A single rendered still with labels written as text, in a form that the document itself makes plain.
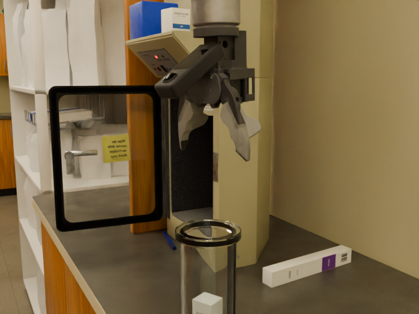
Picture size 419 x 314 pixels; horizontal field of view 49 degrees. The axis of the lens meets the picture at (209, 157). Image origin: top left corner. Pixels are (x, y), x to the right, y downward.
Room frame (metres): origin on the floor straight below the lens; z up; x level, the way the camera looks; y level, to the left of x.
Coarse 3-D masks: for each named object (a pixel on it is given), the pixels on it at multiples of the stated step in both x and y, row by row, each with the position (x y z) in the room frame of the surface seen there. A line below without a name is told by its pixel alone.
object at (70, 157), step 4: (68, 156) 1.22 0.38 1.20; (72, 156) 1.22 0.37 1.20; (68, 160) 1.22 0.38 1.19; (72, 160) 1.23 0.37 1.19; (68, 164) 1.22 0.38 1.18; (72, 164) 1.23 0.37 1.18; (68, 168) 1.22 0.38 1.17; (72, 168) 1.23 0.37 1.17; (68, 172) 1.22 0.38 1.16; (72, 172) 1.23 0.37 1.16
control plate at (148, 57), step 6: (138, 54) 1.28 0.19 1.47; (144, 54) 1.25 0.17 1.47; (150, 54) 1.22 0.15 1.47; (156, 54) 1.19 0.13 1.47; (162, 54) 1.15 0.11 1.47; (168, 54) 1.12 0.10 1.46; (150, 60) 1.26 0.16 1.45; (156, 60) 1.22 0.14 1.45; (162, 60) 1.19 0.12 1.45; (168, 60) 1.16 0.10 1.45; (174, 60) 1.13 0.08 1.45; (150, 66) 1.29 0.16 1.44; (156, 66) 1.26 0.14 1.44; (168, 66) 1.19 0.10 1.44; (156, 72) 1.30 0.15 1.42; (162, 72) 1.27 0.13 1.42
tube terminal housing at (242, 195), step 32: (256, 0) 1.12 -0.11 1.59; (256, 32) 1.12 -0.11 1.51; (256, 64) 1.12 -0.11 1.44; (256, 96) 1.12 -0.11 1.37; (224, 128) 1.08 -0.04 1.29; (224, 160) 1.08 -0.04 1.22; (256, 160) 1.12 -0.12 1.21; (224, 192) 1.08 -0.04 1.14; (256, 192) 1.13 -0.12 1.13; (256, 224) 1.13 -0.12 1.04; (256, 256) 1.13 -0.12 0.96
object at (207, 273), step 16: (192, 224) 0.76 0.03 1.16; (208, 224) 0.77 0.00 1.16; (224, 224) 0.76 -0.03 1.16; (208, 240) 0.68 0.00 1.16; (192, 256) 0.69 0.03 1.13; (208, 256) 0.68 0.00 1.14; (224, 256) 0.69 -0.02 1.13; (192, 272) 0.69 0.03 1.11; (208, 272) 0.68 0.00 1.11; (224, 272) 0.69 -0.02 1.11; (192, 288) 0.69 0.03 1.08; (208, 288) 0.68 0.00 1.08; (224, 288) 0.69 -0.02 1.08; (192, 304) 0.69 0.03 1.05; (208, 304) 0.68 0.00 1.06; (224, 304) 0.69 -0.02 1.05
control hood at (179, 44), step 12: (156, 36) 1.10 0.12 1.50; (168, 36) 1.04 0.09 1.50; (180, 36) 1.03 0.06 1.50; (192, 36) 1.04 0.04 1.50; (132, 48) 1.28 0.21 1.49; (144, 48) 1.22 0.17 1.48; (156, 48) 1.15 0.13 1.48; (168, 48) 1.10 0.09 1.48; (180, 48) 1.05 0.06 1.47; (192, 48) 1.04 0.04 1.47; (144, 60) 1.30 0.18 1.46; (180, 60) 1.11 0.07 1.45
